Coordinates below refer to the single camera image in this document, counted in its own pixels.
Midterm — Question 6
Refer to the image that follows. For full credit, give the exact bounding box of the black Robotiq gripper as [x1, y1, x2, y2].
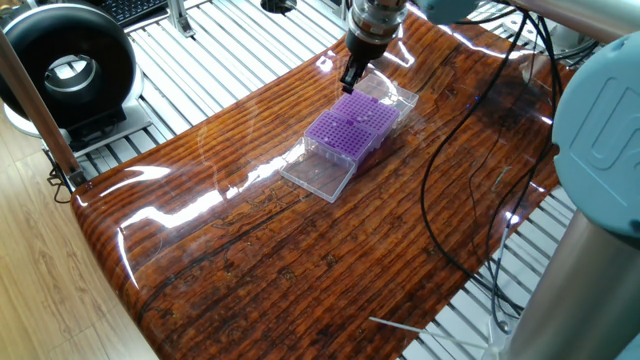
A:
[340, 30, 391, 95]

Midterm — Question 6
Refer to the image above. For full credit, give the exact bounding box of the purple pipette tip box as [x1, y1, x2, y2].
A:
[278, 109, 379, 205]
[331, 73, 420, 151]

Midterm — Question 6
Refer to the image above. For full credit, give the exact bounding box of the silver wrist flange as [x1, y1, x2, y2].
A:
[347, 0, 409, 45]

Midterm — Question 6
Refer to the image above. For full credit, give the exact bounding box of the wood grain table mat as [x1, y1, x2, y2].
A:
[69, 9, 576, 360]

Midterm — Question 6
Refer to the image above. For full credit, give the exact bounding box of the black keyboard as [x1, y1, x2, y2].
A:
[97, 0, 169, 27]

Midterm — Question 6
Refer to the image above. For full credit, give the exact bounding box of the white zip tie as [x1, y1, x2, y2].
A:
[368, 315, 490, 351]

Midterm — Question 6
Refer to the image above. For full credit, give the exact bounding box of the thick black cable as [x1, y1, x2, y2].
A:
[420, 12, 526, 316]

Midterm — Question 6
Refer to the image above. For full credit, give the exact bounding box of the thin black cable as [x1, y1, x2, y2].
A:
[465, 29, 524, 316]

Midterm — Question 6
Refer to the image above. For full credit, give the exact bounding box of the aluminium bracket stand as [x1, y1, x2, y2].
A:
[166, 0, 197, 39]

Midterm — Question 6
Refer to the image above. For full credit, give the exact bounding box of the cable with silver plug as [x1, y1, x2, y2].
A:
[487, 14, 564, 335]

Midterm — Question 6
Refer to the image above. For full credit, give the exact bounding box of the white device base plate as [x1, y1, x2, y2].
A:
[2, 97, 154, 159]

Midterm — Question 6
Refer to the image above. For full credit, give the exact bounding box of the thin black floor wire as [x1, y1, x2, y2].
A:
[45, 149, 74, 205]

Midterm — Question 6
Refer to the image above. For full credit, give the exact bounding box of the brown frame post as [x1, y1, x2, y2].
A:
[0, 29, 87, 191]

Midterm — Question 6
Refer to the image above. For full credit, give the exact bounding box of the black ring shaped device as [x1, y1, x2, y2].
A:
[0, 2, 139, 146]

